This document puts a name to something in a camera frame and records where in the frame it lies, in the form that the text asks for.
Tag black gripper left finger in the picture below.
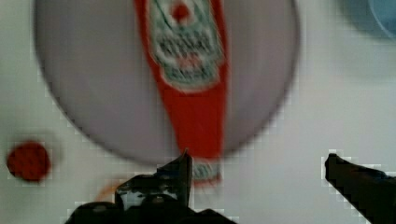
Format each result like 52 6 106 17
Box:
115 150 192 209

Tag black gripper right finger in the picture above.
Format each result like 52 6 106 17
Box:
324 153 396 224

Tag red ketchup bottle toy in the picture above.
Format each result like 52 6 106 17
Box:
133 0 229 185

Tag grey round plate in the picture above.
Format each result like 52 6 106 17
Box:
33 0 300 163

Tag orange slice toy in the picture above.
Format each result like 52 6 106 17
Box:
94 181 121 203

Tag red tomato toy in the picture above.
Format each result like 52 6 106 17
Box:
7 141 51 182

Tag blue bowl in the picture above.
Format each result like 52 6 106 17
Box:
369 0 396 39

